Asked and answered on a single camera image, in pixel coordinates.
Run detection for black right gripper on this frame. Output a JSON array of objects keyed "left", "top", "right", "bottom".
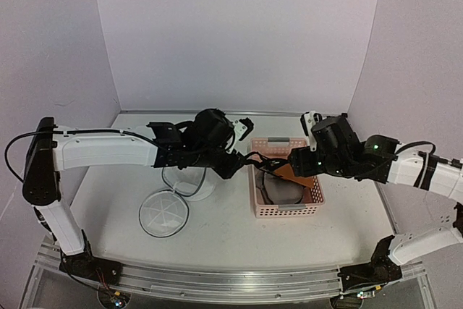
[{"left": 288, "top": 147, "right": 353, "bottom": 179}]

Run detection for pink perforated plastic basket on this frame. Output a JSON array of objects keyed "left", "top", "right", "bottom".
[{"left": 249, "top": 137, "right": 326, "bottom": 219}]

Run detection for orange bra black straps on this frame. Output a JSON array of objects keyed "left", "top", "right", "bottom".
[{"left": 258, "top": 156, "right": 315, "bottom": 189}]

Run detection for dark grey bra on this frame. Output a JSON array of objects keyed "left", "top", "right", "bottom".
[{"left": 256, "top": 173, "right": 305, "bottom": 205}]

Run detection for white mesh laundry bag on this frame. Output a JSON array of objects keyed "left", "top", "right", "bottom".
[{"left": 138, "top": 168, "right": 219, "bottom": 239}]

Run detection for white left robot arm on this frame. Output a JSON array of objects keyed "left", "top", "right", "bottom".
[{"left": 22, "top": 109, "right": 255, "bottom": 278}]

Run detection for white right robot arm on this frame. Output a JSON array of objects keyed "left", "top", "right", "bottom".
[{"left": 288, "top": 111, "right": 462, "bottom": 282}]

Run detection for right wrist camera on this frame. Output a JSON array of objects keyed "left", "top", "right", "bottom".
[{"left": 300, "top": 111, "right": 323, "bottom": 152}]

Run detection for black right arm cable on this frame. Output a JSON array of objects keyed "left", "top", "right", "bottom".
[{"left": 396, "top": 141, "right": 438, "bottom": 160}]

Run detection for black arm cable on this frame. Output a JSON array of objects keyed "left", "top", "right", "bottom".
[
  {"left": 396, "top": 141, "right": 438, "bottom": 160},
  {"left": 4, "top": 130, "right": 55, "bottom": 183}
]

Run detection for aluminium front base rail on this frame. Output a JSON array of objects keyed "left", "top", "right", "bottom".
[{"left": 119, "top": 263, "right": 341, "bottom": 303}]

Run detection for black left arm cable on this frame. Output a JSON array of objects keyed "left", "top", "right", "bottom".
[{"left": 4, "top": 130, "right": 55, "bottom": 183}]

